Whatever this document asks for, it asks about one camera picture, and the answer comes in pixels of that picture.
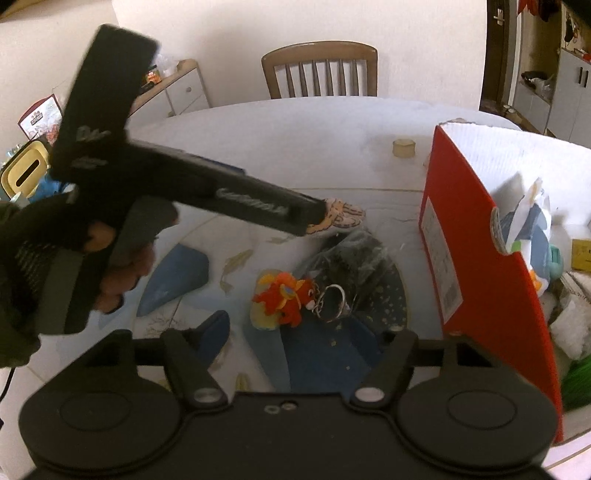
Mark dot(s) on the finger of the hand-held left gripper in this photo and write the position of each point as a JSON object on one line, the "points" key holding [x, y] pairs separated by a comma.
{"points": [[304, 213]]}

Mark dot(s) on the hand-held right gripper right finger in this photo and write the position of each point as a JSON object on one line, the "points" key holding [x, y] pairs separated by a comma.
{"points": [[398, 346]]}

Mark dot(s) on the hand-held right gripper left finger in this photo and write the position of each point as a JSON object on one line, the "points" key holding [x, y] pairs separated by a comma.
{"points": [[216, 333]]}

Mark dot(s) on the striped cartoon figure toy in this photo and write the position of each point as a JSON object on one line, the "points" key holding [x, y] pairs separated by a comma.
{"points": [[344, 215]]}

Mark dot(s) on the red and white cardboard box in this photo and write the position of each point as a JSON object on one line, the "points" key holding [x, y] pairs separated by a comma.
{"points": [[461, 221]]}

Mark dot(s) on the grey translucent plastic piece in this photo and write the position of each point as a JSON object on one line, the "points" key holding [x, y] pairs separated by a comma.
{"points": [[499, 230]]}

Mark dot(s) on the white and grey snack bag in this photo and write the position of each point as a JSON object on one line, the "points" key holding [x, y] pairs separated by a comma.
{"points": [[531, 221]]}

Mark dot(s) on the person's left hand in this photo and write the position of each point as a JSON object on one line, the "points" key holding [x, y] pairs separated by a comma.
{"points": [[27, 277]]}

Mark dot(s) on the yellow soft toy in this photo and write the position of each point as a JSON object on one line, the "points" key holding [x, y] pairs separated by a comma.
{"points": [[261, 319]]}

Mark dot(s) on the red printed box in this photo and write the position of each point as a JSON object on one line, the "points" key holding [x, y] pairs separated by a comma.
{"points": [[41, 117]]}

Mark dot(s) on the clear plastic bag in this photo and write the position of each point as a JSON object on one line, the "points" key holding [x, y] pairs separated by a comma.
{"points": [[355, 258]]}

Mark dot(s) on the orange plush toy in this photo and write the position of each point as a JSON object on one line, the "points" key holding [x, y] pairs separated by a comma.
{"points": [[282, 295]]}

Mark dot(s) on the low wooden-top drawer cabinet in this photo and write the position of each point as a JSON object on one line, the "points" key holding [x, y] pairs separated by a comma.
{"points": [[180, 92]]}

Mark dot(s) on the yellow plastic container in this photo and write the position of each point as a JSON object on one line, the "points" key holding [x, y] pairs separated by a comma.
{"points": [[25, 173]]}

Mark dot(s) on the wooden slat-back chair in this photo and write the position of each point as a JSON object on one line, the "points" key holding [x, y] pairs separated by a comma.
{"points": [[318, 53]]}

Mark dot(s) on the white crumpled wrapper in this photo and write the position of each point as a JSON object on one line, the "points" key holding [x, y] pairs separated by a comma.
{"points": [[571, 328]]}

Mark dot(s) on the teal plastic item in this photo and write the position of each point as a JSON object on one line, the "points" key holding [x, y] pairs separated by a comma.
{"points": [[555, 261]]}

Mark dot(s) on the green and white soft item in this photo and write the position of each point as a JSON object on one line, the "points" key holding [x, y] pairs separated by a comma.
{"points": [[578, 383]]}

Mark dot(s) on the beige crumpled packet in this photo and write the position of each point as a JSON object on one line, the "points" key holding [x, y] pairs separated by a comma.
{"points": [[576, 284]]}

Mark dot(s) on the yellow small box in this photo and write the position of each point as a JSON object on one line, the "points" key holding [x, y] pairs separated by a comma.
{"points": [[582, 254]]}

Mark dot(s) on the white slippers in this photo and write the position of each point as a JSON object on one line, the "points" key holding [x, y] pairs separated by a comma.
{"points": [[509, 110]]}

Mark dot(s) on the low white shoe cabinet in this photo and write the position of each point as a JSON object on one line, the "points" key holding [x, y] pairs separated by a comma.
{"points": [[531, 108]]}

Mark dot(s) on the dark brown door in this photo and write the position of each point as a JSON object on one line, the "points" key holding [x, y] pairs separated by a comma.
{"points": [[501, 55]]}

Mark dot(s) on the black item on cabinet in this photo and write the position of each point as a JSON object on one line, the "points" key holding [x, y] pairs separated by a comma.
{"points": [[535, 78]]}

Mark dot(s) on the white two-door cabinet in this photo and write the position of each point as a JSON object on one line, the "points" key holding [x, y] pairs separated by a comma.
{"points": [[572, 97]]}

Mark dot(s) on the hanging orange and black clothes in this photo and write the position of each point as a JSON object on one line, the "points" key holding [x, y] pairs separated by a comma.
{"points": [[547, 9]]}

